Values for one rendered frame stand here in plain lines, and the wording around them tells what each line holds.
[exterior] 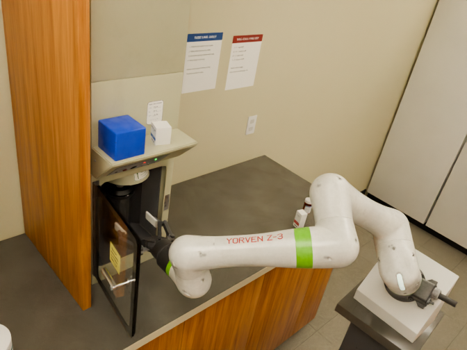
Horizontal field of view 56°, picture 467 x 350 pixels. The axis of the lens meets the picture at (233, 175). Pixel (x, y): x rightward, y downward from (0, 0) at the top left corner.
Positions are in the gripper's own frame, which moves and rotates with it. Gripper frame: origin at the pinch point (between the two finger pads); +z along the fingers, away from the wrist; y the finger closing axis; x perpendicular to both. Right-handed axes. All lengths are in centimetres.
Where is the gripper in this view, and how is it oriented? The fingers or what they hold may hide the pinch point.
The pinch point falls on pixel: (134, 221)
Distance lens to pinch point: 160.2
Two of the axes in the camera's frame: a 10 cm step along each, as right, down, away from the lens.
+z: -6.7, -4.5, 5.9
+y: -7.3, 2.5, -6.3
